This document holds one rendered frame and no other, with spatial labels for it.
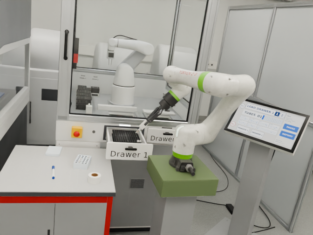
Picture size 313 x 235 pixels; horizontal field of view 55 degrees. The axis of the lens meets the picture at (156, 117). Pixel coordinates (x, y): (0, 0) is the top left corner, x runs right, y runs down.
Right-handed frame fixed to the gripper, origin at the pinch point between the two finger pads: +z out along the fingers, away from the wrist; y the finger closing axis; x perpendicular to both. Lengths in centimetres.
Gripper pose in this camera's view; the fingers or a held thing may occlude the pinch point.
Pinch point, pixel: (144, 124)
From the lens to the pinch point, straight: 194.1
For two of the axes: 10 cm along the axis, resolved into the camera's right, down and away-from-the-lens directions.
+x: 6.8, 6.9, 2.4
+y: 1.3, 2.1, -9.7
